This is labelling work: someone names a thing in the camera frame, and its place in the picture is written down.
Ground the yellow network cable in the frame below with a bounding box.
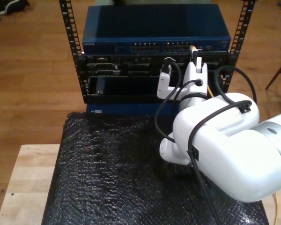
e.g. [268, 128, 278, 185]
[189, 45, 280, 225]

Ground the black rack server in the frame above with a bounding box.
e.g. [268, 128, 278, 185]
[84, 52, 230, 78]

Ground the blue metal base panel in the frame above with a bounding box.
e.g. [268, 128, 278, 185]
[85, 103, 181, 116]

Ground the dark wooden chair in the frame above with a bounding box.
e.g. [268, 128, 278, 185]
[265, 55, 281, 113]

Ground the black bubble mat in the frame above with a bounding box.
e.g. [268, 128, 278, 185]
[41, 111, 270, 225]

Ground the dark shoe with white sole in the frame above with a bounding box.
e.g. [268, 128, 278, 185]
[0, 0, 30, 15]

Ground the blue network switch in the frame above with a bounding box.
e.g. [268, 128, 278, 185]
[81, 4, 232, 55]

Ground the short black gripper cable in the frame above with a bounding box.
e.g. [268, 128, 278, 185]
[154, 79, 203, 143]

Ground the black perforated rack post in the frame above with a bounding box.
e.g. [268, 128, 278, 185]
[221, 0, 257, 93]
[59, 0, 91, 104]

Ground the long black arm cable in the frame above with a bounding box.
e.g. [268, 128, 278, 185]
[163, 57, 258, 225]

